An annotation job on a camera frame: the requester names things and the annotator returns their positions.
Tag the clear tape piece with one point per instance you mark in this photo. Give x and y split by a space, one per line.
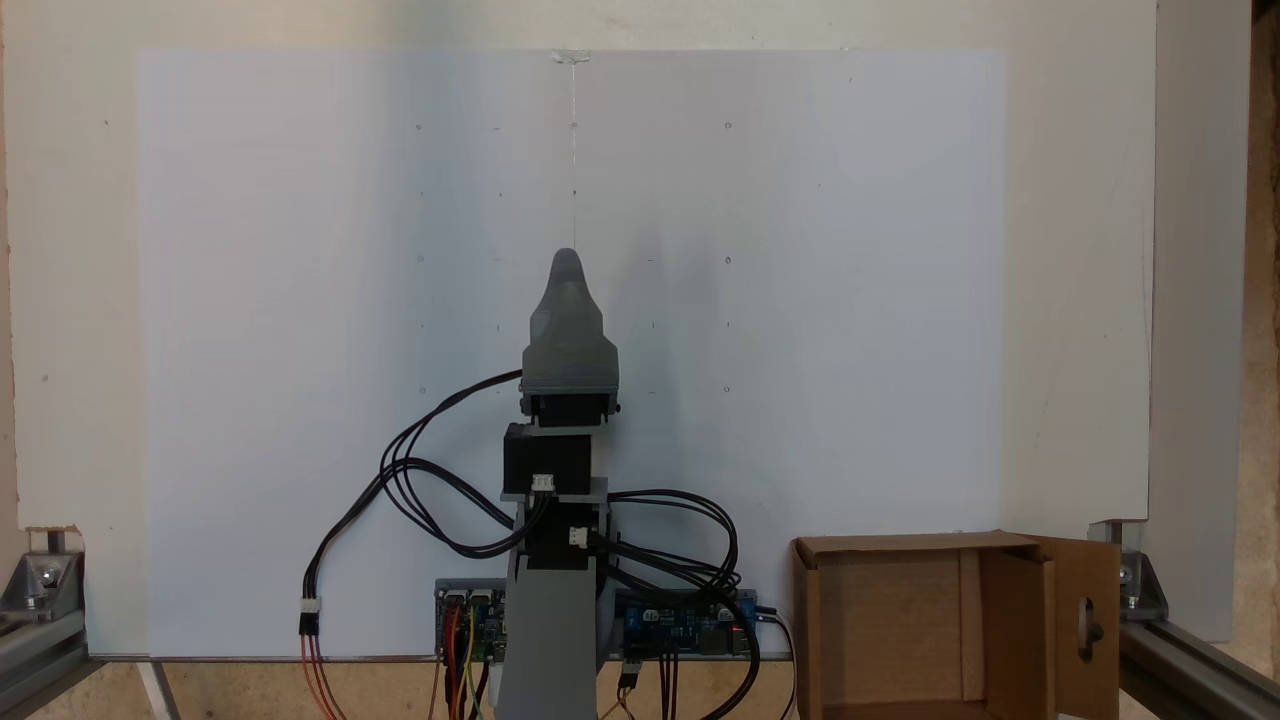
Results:
570 57

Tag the blue circuit board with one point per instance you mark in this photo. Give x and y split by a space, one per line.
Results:
680 625

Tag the metal corner bracket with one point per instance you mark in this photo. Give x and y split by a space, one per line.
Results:
45 580
1140 590

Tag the brown cardboard box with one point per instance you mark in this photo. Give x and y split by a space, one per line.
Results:
890 620

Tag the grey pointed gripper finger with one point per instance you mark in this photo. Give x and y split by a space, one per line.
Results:
567 300

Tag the aluminium profile post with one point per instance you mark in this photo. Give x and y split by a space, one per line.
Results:
1190 670
40 650

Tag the small control circuit board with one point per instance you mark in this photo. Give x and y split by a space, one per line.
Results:
490 630

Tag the large white paper sheet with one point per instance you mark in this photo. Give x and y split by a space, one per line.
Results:
300 300

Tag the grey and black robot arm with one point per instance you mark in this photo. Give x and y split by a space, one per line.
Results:
550 640

